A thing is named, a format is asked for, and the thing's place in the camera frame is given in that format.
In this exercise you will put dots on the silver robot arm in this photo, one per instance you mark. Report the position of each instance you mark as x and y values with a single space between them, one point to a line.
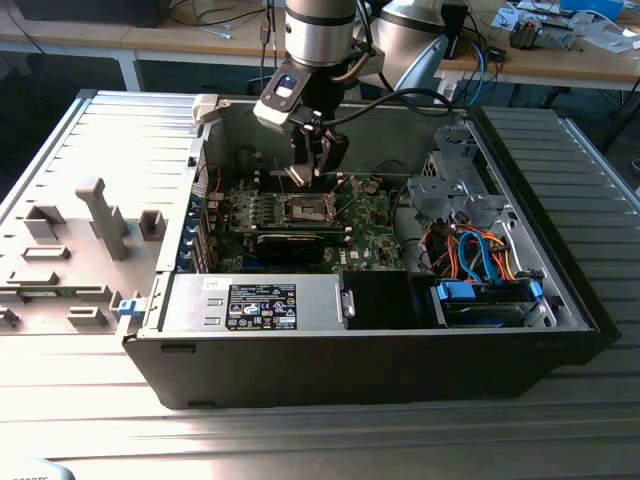
320 35

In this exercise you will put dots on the finned CPU cooler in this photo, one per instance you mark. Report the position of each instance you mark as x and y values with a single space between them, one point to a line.
525 32

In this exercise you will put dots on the beige plastic case latch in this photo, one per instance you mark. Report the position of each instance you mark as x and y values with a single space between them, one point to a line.
205 107

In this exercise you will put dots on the green motherboard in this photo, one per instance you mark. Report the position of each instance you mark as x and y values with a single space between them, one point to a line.
372 235

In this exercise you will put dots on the metal disk bay cage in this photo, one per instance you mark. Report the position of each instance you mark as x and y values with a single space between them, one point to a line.
440 192

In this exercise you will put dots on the black desktop box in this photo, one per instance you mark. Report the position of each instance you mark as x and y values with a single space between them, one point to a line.
456 30

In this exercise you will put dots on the black graphics card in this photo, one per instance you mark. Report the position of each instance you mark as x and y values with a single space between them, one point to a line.
290 249

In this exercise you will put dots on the wooden desk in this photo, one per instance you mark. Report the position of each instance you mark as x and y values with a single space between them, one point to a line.
150 37
550 62

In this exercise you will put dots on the black plastic shroud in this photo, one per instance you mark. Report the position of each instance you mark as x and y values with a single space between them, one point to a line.
380 300

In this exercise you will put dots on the silver power supply unit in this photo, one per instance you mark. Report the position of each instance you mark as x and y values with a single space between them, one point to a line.
195 290

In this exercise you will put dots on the black monitor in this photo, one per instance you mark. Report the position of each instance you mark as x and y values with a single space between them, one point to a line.
90 12

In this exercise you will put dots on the grey parts rack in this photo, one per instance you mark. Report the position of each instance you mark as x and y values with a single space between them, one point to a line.
107 225

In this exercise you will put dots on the hard disk in blue carrier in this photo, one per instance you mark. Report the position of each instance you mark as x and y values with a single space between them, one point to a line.
475 315

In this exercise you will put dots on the black PC case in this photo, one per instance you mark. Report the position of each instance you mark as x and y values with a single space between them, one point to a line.
350 370

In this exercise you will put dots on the blue box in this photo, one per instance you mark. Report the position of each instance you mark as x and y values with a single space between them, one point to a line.
592 7

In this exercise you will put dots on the blue plastic latch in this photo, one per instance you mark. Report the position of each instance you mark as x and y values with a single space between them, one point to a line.
131 307

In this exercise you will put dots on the white papers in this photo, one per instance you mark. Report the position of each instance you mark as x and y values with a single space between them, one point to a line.
607 35

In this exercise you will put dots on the pale grey device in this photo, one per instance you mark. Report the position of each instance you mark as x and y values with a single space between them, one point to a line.
35 472

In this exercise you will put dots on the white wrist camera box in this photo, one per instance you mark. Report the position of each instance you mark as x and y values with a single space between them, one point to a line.
277 112

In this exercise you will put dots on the grey metal bracket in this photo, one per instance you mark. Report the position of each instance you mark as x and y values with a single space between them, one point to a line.
562 32

